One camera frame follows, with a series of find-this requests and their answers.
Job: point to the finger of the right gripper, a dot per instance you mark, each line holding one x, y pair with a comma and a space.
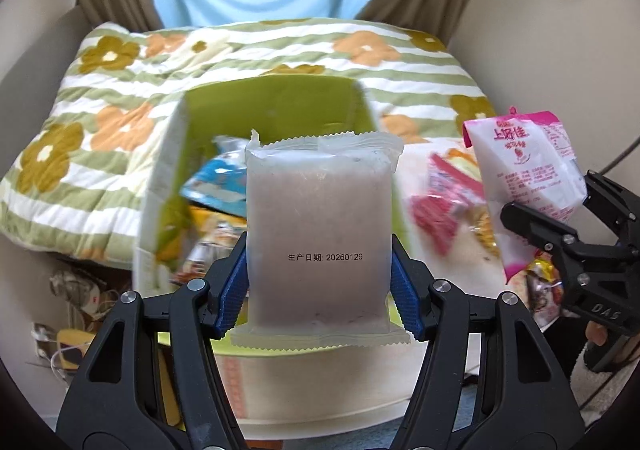
612, 204
539, 230

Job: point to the dark wrapped snack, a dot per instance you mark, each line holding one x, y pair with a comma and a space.
545, 292

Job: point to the yellow orange snack bag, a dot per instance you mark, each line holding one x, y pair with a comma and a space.
217, 236

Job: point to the pink flat snack pack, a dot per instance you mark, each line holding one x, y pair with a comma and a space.
450, 192

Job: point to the translucent white snack packet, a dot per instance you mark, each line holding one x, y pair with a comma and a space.
319, 242

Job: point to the blue silver snack bag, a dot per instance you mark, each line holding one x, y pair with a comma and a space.
219, 184

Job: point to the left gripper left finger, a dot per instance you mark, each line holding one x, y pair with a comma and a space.
116, 401

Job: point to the floral striped quilt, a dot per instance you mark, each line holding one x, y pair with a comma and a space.
78, 185

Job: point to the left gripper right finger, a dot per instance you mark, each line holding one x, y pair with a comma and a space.
523, 400

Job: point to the pink white candy bag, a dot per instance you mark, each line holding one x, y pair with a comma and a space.
527, 159

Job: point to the right hand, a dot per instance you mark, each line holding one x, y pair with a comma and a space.
612, 349

